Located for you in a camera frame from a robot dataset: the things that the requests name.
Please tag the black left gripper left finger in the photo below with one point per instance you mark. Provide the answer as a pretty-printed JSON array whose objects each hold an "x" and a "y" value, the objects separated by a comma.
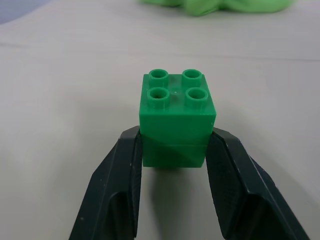
[{"x": 107, "y": 190}]

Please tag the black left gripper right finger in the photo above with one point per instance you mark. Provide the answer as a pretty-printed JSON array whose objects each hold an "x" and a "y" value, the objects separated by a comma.
[{"x": 250, "y": 190}]

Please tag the green studded building block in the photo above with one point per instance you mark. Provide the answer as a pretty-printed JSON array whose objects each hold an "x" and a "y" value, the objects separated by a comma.
[{"x": 176, "y": 122}]

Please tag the light green cloth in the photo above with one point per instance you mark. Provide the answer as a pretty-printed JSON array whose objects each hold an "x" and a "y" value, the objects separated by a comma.
[{"x": 207, "y": 6}]

